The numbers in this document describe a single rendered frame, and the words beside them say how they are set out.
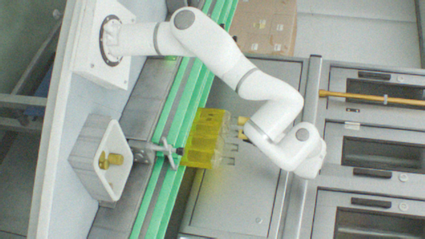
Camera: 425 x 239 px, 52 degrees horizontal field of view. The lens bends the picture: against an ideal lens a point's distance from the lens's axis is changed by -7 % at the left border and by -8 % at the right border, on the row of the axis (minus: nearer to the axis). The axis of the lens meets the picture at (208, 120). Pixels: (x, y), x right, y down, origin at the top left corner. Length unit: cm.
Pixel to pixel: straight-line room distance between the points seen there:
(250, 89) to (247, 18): 478
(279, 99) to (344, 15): 606
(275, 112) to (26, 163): 122
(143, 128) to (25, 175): 68
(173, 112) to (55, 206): 54
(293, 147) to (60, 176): 64
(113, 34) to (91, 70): 12
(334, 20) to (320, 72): 505
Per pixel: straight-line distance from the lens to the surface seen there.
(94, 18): 131
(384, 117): 195
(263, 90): 114
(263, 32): 568
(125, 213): 150
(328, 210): 170
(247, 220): 163
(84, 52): 128
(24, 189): 199
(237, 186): 170
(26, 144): 213
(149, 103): 162
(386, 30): 702
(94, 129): 137
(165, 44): 127
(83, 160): 131
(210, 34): 114
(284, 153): 123
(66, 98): 130
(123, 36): 132
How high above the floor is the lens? 144
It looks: 14 degrees down
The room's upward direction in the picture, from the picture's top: 96 degrees clockwise
